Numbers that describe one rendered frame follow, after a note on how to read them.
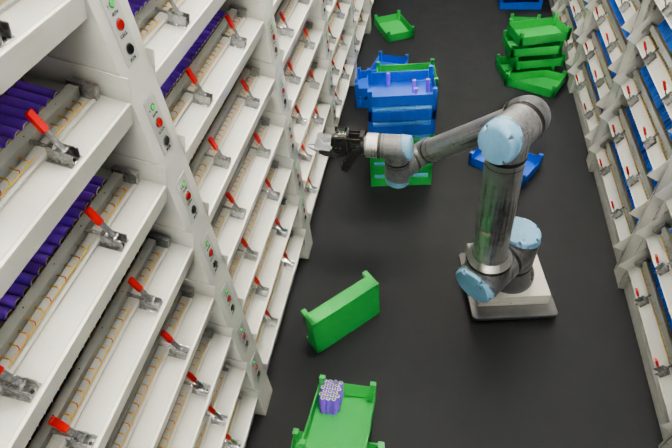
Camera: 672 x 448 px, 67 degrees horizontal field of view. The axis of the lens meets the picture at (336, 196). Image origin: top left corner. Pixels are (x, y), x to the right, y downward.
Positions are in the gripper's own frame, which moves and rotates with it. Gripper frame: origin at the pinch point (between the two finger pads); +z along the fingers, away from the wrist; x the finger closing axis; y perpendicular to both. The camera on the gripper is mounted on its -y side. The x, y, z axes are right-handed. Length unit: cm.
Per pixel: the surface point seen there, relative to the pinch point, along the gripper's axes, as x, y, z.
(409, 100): -47, -10, -32
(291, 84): -20.5, 13.0, 10.7
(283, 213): 10.9, -25.4, 11.7
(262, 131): 9.9, 13.7, 13.3
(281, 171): 7.3, -6.5, 10.5
